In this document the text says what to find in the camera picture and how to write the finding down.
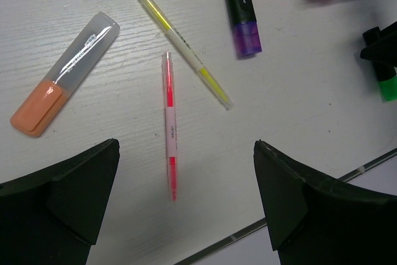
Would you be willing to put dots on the purple black highlighter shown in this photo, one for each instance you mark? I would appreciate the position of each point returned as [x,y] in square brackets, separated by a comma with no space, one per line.
[244,27]

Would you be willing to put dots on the pink thin pen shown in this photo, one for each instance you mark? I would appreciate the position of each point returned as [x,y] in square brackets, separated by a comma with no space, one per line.
[170,125]

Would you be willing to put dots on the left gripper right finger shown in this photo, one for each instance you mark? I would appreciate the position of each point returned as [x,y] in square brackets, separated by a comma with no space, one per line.
[313,218]

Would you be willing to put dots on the orange clear highlighter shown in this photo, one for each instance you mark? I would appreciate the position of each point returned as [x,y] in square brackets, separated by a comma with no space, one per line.
[53,91]

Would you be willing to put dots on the green black highlighter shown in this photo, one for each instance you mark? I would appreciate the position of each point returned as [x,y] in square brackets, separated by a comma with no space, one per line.
[386,77]

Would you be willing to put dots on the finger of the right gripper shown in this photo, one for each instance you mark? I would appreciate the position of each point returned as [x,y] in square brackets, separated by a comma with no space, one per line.
[380,45]

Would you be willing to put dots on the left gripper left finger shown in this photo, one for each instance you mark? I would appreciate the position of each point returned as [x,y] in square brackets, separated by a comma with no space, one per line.
[54,215]

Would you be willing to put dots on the yellow thin pen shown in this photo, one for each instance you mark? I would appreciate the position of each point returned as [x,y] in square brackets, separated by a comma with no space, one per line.
[179,42]

